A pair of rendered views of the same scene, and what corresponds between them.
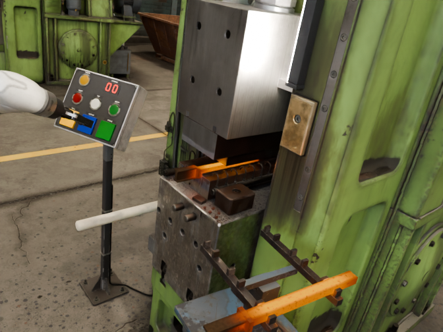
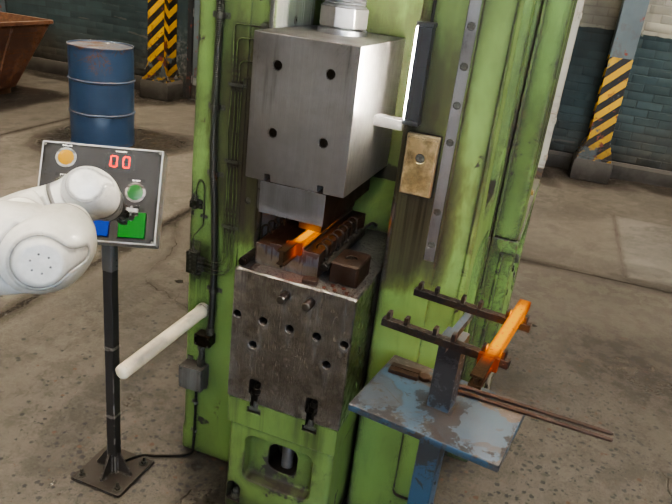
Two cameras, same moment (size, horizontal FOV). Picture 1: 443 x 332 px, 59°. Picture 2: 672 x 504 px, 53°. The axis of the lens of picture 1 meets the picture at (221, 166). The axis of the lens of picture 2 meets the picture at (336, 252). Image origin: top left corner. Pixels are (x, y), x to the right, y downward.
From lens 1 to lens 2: 0.90 m
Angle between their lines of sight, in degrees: 26
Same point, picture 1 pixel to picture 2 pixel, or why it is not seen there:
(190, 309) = (367, 401)
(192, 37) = (267, 79)
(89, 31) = not seen: outside the picture
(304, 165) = (432, 208)
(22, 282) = not seen: outside the picture
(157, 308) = (243, 451)
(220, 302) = (387, 385)
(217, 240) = (354, 320)
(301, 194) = (432, 241)
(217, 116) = (324, 173)
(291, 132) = (413, 175)
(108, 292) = (128, 472)
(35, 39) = not seen: outside the picture
